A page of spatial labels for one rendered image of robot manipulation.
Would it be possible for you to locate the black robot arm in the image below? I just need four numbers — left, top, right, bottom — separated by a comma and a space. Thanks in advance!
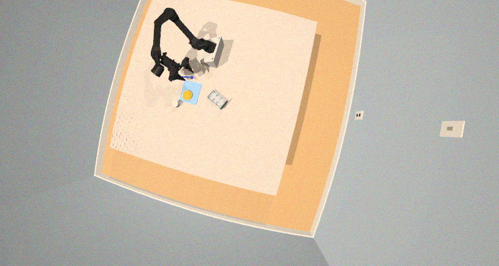
151, 8, 216, 79

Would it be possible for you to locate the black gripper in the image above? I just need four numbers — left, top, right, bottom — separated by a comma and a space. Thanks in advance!
167, 57, 193, 82

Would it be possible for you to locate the yellow round plate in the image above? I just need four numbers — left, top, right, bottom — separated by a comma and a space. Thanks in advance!
183, 90, 192, 100

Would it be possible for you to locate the light blue flat square mat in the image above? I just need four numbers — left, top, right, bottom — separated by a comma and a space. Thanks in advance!
179, 80, 202, 105

